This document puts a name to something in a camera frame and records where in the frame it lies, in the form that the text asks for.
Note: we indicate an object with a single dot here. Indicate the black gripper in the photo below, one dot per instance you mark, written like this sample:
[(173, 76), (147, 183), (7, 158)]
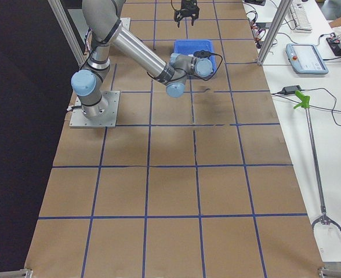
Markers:
[(188, 6)]

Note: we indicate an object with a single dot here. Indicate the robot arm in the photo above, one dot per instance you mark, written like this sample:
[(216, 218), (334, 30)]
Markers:
[(103, 18), (188, 8)]

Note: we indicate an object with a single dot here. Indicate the blue plastic tray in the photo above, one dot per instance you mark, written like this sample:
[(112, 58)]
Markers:
[(203, 51)]

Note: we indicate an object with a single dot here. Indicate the white keyboard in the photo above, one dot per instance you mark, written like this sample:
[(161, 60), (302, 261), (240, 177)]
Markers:
[(298, 15)]

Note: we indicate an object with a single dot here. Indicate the teach pendant tablet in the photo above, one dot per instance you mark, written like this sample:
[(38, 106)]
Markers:
[(305, 59)]

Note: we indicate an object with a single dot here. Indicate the black power adapter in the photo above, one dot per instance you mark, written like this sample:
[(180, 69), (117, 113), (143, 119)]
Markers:
[(288, 90)]

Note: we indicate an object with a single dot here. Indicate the brown paper table cover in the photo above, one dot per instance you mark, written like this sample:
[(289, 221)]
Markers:
[(196, 186)]

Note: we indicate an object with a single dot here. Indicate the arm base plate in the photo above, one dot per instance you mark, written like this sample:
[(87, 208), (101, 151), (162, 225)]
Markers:
[(104, 114), (126, 22)]

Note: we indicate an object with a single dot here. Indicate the aluminium frame post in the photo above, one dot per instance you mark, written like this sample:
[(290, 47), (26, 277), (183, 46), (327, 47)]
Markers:
[(273, 30)]

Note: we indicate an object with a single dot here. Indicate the green handled reacher grabber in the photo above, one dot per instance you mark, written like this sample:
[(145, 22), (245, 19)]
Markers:
[(323, 219)]

